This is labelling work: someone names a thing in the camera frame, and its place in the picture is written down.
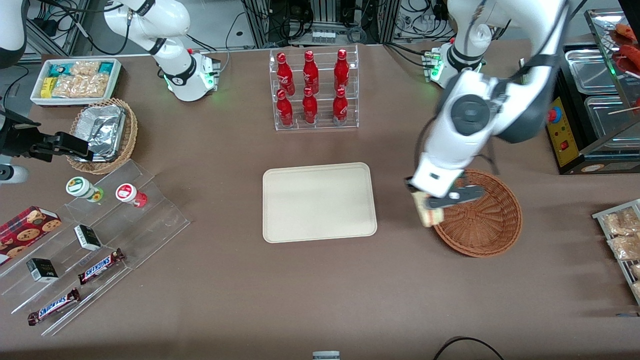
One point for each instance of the black food warmer cabinet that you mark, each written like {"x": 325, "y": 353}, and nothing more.
{"x": 562, "y": 137}

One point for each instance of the white power strip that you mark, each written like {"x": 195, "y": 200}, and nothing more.
{"x": 323, "y": 37}

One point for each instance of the clear bag of biscuits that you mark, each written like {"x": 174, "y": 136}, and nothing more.
{"x": 80, "y": 86}
{"x": 85, "y": 68}

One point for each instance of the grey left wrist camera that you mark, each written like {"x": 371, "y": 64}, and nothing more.
{"x": 460, "y": 196}

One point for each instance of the stainless steel pan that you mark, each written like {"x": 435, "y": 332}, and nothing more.
{"x": 607, "y": 122}
{"x": 592, "y": 70}

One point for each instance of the Snickers chocolate bar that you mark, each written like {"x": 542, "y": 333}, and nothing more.
{"x": 100, "y": 266}
{"x": 54, "y": 306}

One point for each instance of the red emergency stop button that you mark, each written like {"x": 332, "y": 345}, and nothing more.
{"x": 553, "y": 115}

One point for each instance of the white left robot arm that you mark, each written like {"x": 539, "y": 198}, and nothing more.
{"x": 450, "y": 145}

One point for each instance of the clear acrylic stepped display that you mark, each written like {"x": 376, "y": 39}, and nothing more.
{"x": 150, "y": 225}

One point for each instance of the brown round wicker basket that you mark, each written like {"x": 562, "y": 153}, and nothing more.
{"x": 482, "y": 230}

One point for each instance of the triangular sandwich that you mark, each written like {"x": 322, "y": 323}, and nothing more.
{"x": 431, "y": 218}

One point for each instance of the teal snack packet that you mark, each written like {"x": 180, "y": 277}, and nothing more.
{"x": 106, "y": 67}
{"x": 59, "y": 69}

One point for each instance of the small black carton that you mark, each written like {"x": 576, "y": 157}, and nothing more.
{"x": 87, "y": 237}
{"x": 42, "y": 270}

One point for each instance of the small grey device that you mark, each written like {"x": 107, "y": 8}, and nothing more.
{"x": 326, "y": 355}

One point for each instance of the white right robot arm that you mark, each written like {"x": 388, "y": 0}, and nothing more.
{"x": 182, "y": 75}

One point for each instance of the white plastic snack bin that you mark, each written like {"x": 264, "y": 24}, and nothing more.
{"x": 37, "y": 97}

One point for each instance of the red tartan cookie box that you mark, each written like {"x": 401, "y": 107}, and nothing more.
{"x": 25, "y": 232}

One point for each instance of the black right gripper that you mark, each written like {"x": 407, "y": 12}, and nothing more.
{"x": 19, "y": 140}

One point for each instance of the red label yogurt cup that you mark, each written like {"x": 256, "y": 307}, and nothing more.
{"x": 127, "y": 193}

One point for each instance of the yellow snack packet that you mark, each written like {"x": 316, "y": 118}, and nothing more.
{"x": 46, "y": 87}

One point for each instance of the clear acrylic bottle rack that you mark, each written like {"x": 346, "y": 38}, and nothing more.
{"x": 322, "y": 50}

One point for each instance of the beige plastic tray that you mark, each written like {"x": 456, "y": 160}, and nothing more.
{"x": 320, "y": 202}

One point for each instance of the red cola bottle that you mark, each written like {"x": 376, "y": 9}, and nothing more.
{"x": 310, "y": 74}
{"x": 284, "y": 75}
{"x": 340, "y": 109}
{"x": 310, "y": 109}
{"x": 285, "y": 111}
{"x": 341, "y": 72}

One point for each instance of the aluminium foil container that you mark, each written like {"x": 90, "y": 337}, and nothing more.
{"x": 102, "y": 127}

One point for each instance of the light wicker basket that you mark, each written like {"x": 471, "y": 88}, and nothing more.
{"x": 131, "y": 130}

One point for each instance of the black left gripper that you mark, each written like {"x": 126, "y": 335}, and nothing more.
{"x": 410, "y": 186}

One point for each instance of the clear bag of pastry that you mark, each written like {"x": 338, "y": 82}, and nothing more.
{"x": 620, "y": 223}
{"x": 625, "y": 246}

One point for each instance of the green label yogurt cup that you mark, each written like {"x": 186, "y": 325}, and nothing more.
{"x": 80, "y": 187}

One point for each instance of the tray of packaged pastries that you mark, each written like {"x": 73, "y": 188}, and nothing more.
{"x": 600, "y": 216}

